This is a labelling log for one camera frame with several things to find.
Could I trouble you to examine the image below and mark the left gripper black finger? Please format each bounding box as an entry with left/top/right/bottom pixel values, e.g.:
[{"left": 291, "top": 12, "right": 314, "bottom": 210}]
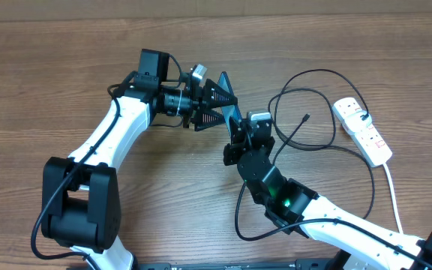
[
  {"left": 202, "top": 79, "right": 238, "bottom": 109},
  {"left": 193, "top": 109, "right": 225, "bottom": 131}
]

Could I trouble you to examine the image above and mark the white USB charger adapter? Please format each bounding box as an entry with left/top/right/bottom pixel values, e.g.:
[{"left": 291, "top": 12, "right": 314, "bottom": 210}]
[{"left": 343, "top": 110, "right": 372, "bottom": 135}]

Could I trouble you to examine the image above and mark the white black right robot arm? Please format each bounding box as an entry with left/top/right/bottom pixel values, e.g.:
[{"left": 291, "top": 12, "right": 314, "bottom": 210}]
[{"left": 223, "top": 116, "right": 432, "bottom": 269}]

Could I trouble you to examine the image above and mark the brown cardboard backdrop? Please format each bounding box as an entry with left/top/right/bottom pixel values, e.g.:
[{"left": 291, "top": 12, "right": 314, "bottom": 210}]
[{"left": 0, "top": 0, "right": 432, "bottom": 22}]

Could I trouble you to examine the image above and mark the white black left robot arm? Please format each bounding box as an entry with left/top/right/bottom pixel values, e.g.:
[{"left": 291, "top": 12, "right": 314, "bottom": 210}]
[{"left": 30, "top": 49, "right": 238, "bottom": 269}]

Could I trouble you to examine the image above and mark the white power strip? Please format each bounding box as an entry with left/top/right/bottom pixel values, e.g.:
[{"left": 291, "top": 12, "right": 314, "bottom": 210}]
[{"left": 332, "top": 97, "right": 392, "bottom": 169}]

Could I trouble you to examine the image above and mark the black USB charging cable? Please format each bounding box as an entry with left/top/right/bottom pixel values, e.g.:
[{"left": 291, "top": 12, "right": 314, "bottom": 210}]
[{"left": 267, "top": 68, "right": 376, "bottom": 221}]

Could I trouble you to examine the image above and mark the blue Samsung smartphone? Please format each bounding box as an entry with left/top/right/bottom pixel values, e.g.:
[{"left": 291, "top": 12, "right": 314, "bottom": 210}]
[{"left": 217, "top": 71, "right": 242, "bottom": 137}]

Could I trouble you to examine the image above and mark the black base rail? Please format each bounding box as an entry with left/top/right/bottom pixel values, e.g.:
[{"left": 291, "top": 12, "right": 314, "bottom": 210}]
[{"left": 139, "top": 258, "right": 332, "bottom": 270}]

